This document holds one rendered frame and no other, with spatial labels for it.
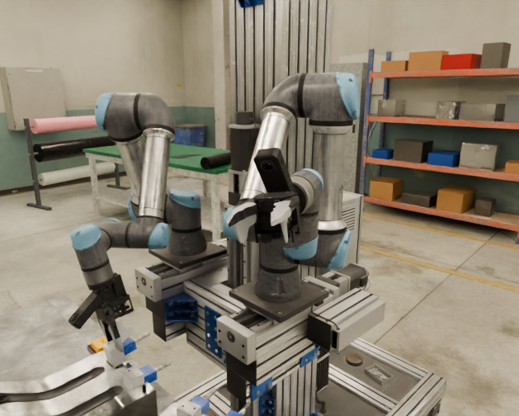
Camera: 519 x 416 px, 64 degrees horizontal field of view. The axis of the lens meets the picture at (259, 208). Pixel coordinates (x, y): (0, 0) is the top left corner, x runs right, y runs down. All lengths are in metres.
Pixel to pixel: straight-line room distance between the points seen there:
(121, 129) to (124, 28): 7.30
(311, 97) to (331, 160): 0.17
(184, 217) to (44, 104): 6.13
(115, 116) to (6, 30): 6.49
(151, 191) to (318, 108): 0.53
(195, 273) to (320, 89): 0.88
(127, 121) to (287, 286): 0.69
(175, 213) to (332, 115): 0.74
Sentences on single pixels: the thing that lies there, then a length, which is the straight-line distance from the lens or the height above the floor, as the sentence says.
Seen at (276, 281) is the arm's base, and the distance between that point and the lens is 1.24.
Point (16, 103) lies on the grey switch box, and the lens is 7.40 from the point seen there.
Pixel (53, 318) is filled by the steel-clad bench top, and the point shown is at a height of 0.80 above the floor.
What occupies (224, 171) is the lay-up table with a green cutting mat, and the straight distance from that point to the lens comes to 4.07.
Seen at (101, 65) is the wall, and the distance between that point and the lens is 8.34.
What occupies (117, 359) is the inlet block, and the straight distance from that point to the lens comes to 1.30.
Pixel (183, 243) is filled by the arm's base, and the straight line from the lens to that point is 1.60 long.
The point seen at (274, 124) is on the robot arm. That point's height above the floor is 1.56.
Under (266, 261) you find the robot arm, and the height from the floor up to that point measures 1.16.
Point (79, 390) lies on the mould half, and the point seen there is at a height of 0.88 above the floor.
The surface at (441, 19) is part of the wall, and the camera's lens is 6.15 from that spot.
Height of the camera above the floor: 1.64
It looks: 16 degrees down
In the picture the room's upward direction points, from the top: straight up
